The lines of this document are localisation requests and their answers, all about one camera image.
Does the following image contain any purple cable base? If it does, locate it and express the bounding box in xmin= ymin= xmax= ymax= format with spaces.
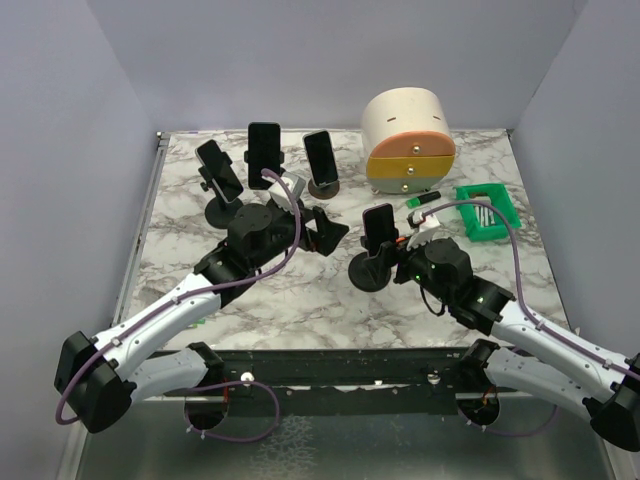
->
xmin=172 ymin=379 xmax=281 ymax=444
xmin=464 ymin=404 xmax=560 ymax=439

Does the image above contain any green highlighter marker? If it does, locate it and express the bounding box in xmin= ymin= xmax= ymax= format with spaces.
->
xmin=406 ymin=191 xmax=441 ymax=209

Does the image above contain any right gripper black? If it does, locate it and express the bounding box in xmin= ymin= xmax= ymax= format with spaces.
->
xmin=364 ymin=228 xmax=453 ymax=305

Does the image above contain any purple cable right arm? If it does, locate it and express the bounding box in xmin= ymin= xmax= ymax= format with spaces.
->
xmin=417 ymin=199 xmax=640 ymax=374

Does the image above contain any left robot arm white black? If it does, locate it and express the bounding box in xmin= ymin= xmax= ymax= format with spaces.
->
xmin=54 ymin=201 xmax=349 ymax=433

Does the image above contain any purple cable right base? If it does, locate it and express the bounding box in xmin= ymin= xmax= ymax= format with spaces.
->
xmin=464 ymin=404 xmax=560 ymax=439

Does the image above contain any black phone stand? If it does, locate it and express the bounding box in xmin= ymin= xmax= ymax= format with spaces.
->
xmin=348 ymin=236 xmax=395 ymax=293
xmin=198 ymin=153 xmax=244 ymax=229
xmin=244 ymin=149 xmax=285 ymax=190

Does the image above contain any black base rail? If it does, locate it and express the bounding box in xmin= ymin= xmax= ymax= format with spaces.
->
xmin=174 ymin=347 xmax=495 ymax=416

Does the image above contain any green plastic bin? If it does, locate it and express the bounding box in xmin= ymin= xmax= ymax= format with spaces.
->
xmin=455 ymin=183 xmax=521 ymax=242

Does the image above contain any black smartphone far left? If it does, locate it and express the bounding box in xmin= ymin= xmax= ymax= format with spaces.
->
xmin=195 ymin=140 xmax=244 ymax=203

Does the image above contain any cream drawer cabinet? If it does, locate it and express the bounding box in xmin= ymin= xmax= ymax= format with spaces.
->
xmin=361 ymin=87 xmax=456 ymax=194

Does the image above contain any tall black smartphone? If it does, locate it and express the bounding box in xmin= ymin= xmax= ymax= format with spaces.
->
xmin=246 ymin=122 xmax=281 ymax=190

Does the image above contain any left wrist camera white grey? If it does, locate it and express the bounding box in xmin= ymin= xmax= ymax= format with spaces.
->
xmin=268 ymin=172 xmax=305 ymax=213

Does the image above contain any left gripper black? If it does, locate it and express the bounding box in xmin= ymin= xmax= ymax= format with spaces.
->
xmin=251 ymin=199 xmax=348 ymax=271

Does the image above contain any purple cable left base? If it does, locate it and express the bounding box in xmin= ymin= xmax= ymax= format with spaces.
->
xmin=172 ymin=379 xmax=281 ymax=444

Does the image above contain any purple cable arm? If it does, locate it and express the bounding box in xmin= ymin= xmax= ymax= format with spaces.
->
xmin=417 ymin=199 xmax=640 ymax=374
xmin=54 ymin=168 xmax=302 ymax=426

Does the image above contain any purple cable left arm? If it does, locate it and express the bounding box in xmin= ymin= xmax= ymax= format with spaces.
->
xmin=54 ymin=168 xmax=302 ymax=426

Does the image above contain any purple smartphone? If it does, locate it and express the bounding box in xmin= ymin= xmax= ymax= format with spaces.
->
xmin=362 ymin=203 xmax=398 ymax=251

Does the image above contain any black smartphone on wooden stand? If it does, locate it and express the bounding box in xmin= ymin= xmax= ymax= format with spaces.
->
xmin=303 ymin=130 xmax=338 ymax=186

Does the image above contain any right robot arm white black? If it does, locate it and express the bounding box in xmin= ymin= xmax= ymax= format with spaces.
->
xmin=362 ymin=238 xmax=639 ymax=452

